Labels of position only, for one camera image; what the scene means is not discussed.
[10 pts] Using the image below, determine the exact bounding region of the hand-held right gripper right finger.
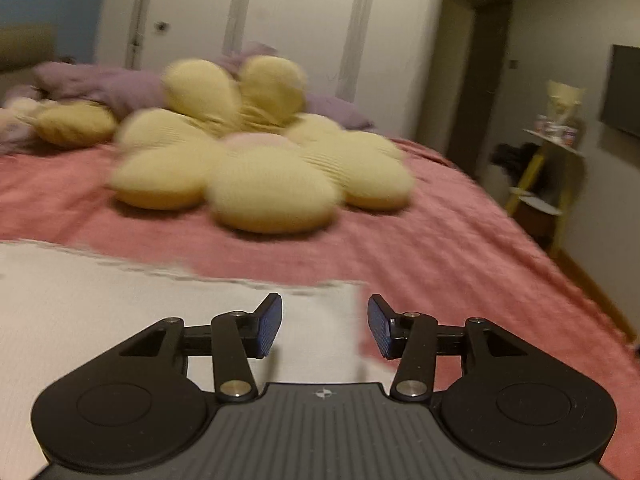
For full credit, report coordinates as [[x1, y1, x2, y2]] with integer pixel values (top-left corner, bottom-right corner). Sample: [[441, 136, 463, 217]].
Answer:
[[368, 294, 527, 404]]

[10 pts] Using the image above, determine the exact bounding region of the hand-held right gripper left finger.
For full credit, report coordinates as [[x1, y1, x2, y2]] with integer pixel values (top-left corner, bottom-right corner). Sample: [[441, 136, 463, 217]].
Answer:
[[117, 293, 284, 404]]

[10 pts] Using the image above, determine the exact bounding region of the white ribbed knit sweater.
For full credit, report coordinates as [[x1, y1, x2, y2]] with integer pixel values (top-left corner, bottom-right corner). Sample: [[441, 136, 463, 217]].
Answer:
[[0, 240, 397, 466]]

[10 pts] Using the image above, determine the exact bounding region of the yellow flower-shaped pillow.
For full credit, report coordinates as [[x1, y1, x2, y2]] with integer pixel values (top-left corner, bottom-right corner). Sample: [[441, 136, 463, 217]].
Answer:
[[109, 56, 417, 235]]

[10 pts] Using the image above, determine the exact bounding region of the black fluffy object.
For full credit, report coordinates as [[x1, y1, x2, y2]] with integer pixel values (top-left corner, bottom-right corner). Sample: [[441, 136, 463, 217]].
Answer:
[[489, 142, 540, 182]]

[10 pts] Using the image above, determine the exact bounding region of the yellow-legged side table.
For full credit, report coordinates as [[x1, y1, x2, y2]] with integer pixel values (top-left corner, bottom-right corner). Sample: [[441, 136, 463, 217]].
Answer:
[[504, 127, 587, 258]]

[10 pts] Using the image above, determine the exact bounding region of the purple blanket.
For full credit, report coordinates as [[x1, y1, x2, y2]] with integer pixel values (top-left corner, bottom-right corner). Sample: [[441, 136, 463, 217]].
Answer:
[[0, 42, 377, 157]]

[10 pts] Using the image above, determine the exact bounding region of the yellow oval cushion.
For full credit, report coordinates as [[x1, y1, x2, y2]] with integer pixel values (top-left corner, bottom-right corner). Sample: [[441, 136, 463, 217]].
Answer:
[[34, 102, 119, 149]]

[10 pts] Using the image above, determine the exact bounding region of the wrapped flower bouquet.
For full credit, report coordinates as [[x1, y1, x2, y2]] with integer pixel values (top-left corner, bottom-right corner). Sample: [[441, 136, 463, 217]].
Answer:
[[536, 79, 587, 145]]

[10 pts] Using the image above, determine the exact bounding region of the white wardrobe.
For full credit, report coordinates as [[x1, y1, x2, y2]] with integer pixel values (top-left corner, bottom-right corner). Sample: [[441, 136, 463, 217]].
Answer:
[[94, 0, 453, 148]]

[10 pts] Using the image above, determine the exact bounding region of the cream long plush toy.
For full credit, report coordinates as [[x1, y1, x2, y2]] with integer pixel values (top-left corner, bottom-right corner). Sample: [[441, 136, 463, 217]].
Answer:
[[0, 96, 48, 157]]

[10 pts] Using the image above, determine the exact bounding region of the olive padded headboard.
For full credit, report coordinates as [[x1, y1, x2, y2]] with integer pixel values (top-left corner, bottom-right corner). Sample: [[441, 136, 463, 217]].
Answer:
[[0, 24, 57, 77]]

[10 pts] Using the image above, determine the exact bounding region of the pink corduroy bedspread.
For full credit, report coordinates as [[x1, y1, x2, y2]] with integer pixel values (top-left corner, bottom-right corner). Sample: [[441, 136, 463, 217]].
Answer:
[[0, 137, 640, 480]]

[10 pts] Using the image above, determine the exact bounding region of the wall-mounted dark television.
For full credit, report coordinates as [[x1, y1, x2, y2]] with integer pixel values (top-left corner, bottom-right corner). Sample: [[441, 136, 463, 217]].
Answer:
[[599, 44, 640, 139]]

